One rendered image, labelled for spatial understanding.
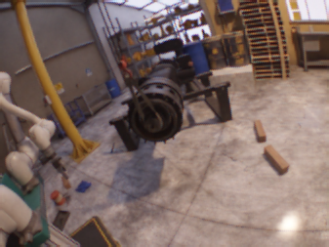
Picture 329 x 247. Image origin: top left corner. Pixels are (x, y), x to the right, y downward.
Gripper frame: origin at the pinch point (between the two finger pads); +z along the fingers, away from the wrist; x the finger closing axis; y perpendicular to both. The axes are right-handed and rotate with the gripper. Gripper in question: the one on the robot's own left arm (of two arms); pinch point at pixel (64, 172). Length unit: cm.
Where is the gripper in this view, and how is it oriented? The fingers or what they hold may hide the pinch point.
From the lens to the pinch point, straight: 119.9
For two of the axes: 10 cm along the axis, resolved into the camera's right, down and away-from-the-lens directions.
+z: 3.3, 8.3, 4.4
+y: 6.8, -5.3, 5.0
